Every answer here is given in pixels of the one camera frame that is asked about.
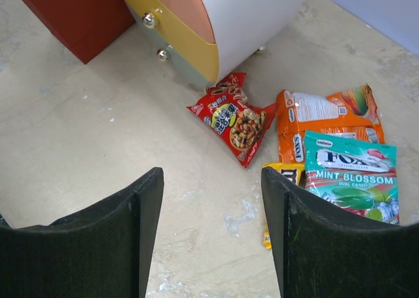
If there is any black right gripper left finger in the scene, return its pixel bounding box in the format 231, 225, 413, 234
1, 167, 164, 297

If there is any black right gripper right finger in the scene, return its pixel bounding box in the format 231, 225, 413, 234
261, 168, 418, 297

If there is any small red nut snack pack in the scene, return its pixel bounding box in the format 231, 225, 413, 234
187, 72, 278, 168

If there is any orange white snack bag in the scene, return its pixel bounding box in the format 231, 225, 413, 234
276, 84, 385, 163

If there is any red brown paper bag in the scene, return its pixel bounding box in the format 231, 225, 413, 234
22, 0, 135, 64

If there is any teal candy pouch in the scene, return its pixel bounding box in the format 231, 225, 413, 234
304, 131, 399, 225

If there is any yellow M&M's candy pack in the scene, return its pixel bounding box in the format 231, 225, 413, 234
263, 162, 304, 250

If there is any white round drawer cabinet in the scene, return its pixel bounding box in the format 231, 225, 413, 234
124, 0, 304, 86

